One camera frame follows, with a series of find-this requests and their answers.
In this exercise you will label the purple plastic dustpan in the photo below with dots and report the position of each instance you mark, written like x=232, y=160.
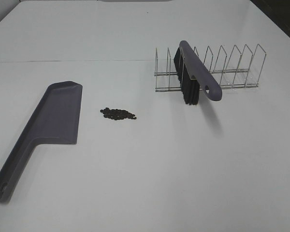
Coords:
x=55, y=120

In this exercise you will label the pile of coffee beans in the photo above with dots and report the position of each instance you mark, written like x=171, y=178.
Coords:
x=117, y=114

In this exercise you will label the metal wire dish rack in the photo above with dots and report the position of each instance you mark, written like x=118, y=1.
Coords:
x=236, y=68

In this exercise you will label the purple brush black bristles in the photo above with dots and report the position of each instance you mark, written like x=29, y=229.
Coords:
x=193, y=76

